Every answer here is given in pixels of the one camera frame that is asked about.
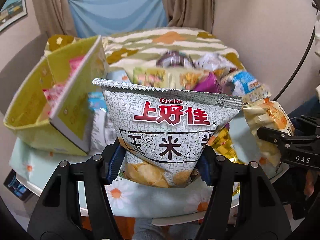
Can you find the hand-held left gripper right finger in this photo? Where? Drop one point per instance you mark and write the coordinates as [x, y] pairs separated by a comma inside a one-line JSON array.
[[205, 166]]

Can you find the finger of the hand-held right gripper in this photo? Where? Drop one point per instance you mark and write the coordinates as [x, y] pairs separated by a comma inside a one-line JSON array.
[[307, 125], [271, 135]]

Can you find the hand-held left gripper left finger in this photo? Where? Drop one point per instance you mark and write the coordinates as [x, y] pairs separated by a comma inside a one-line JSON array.
[[115, 162]]

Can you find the cream chip bag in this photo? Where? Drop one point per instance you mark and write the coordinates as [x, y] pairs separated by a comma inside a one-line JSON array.
[[265, 115]]

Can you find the grey speckled chip bag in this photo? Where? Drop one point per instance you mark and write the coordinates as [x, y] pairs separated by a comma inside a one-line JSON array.
[[162, 130]]

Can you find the yellow-green storage box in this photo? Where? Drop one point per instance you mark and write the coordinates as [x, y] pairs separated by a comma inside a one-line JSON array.
[[27, 120]]

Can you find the gold snack packet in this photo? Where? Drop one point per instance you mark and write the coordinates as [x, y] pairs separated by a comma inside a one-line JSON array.
[[225, 145]]

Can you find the daisy print tablecloth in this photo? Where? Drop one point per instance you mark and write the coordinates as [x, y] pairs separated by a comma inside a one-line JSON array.
[[125, 200]]

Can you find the blue white snack bag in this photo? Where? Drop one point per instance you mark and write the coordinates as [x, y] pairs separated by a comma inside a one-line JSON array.
[[250, 85]]

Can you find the light blue snack packet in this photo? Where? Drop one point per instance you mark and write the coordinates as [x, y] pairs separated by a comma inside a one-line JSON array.
[[97, 102]]

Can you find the person's grey pants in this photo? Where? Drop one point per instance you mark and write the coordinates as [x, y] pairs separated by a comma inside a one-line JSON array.
[[150, 230]]

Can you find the purple snack bag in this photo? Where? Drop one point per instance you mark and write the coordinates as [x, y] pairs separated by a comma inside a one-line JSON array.
[[207, 83]]

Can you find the green yellow snack packet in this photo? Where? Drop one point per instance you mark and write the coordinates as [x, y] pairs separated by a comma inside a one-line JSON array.
[[155, 76]]

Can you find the black blue device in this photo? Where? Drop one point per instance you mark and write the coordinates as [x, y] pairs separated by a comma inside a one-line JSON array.
[[16, 186]]

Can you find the pink snack packet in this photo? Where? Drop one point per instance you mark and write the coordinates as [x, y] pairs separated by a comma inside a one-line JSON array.
[[75, 66]]

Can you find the dark brown snack packet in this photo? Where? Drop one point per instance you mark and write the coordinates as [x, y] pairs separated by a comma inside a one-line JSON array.
[[175, 58]]

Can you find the floral striped blanket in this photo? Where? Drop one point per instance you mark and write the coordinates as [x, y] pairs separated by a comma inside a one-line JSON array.
[[162, 37]]

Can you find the grey headboard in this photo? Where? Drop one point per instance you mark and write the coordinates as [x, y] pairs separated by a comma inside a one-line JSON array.
[[30, 52]]

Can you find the light blue cloth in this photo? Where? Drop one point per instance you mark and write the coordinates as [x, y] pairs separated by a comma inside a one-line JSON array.
[[117, 12]]

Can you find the beige curtain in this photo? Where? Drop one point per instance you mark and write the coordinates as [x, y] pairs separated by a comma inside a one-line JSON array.
[[187, 2], [50, 5]]

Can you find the framed wall poster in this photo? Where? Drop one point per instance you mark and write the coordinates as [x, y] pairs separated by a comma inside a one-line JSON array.
[[12, 10]]

